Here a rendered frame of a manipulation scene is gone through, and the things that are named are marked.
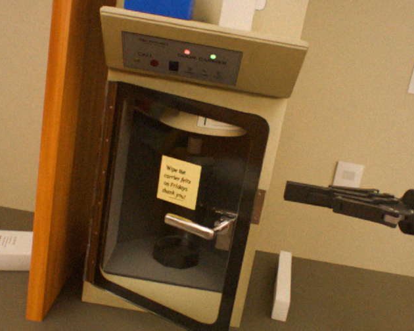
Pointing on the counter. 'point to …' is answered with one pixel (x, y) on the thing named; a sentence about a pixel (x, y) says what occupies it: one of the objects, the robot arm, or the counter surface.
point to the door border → (109, 101)
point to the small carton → (237, 14)
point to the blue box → (163, 8)
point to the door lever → (222, 227)
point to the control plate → (129, 43)
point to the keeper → (258, 206)
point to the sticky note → (179, 182)
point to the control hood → (245, 75)
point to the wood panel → (67, 148)
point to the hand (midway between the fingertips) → (306, 194)
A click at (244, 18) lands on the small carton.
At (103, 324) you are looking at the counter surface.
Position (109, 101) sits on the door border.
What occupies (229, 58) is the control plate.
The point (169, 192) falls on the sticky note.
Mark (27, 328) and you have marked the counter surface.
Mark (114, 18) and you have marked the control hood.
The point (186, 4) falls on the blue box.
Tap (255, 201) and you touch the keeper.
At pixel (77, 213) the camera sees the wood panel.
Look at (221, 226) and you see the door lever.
